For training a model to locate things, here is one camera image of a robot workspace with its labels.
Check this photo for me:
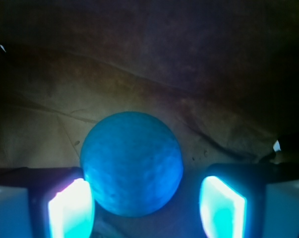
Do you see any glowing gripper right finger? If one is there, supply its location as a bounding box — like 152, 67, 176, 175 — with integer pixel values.
199, 163, 299, 238

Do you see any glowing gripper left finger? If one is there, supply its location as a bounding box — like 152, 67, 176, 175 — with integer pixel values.
0, 167, 95, 238

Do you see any blue ball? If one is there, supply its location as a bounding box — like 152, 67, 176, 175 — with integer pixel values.
80, 112, 184, 217

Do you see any brown paper bag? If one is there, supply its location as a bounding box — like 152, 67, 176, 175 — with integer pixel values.
0, 0, 299, 238

